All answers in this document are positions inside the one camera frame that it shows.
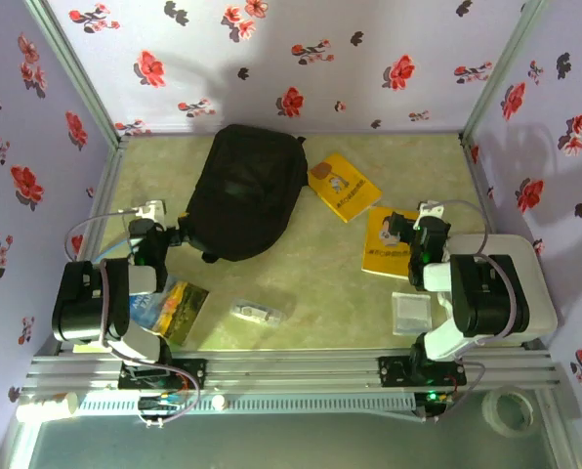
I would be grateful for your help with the yellow book with boy print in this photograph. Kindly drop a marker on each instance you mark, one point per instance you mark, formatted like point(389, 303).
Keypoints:
point(384, 259)

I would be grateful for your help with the yellow book with bag print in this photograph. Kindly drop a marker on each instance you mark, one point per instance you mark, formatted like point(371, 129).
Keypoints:
point(345, 190)

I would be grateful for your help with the black backpack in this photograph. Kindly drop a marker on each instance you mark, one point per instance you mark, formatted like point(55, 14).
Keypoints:
point(242, 195)

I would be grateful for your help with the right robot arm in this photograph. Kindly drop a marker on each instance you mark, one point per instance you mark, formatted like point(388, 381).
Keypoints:
point(486, 298)

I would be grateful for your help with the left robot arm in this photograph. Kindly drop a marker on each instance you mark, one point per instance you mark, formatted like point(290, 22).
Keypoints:
point(86, 303)

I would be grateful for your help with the clear pencil case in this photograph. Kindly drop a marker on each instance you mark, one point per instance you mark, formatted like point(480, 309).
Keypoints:
point(257, 312)

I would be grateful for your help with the Animal Farm book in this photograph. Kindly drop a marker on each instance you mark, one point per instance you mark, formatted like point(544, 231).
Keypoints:
point(183, 308)

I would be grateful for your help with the clear square plastic box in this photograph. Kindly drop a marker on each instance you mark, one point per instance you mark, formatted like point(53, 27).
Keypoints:
point(410, 312)

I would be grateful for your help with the white plastic container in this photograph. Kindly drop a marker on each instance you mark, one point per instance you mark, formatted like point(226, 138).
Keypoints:
point(535, 273)

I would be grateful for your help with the small circuit board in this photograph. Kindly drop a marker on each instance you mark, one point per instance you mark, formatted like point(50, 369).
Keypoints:
point(161, 403)
point(432, 397)

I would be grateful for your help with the white round knob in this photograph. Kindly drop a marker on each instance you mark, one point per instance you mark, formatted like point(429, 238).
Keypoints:
point(218, 402)

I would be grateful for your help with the clear tape roll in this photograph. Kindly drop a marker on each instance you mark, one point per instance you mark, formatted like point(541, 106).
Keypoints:
point(488, 415)

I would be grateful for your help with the aluminium side rail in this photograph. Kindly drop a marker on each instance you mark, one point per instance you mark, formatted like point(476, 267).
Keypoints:
point(108, 181)
point(474, 171)

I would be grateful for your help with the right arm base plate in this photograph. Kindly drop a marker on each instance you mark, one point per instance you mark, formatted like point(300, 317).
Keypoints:
point(393, 369)

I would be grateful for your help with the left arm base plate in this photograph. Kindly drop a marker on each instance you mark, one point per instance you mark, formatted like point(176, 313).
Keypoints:
point(188, 373)

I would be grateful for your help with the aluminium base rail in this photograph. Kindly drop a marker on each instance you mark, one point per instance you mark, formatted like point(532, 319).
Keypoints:
point(291, 366)

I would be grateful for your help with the aluminium frame post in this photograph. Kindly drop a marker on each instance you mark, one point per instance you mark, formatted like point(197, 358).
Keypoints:
point(71, 63)
point(506, 63)

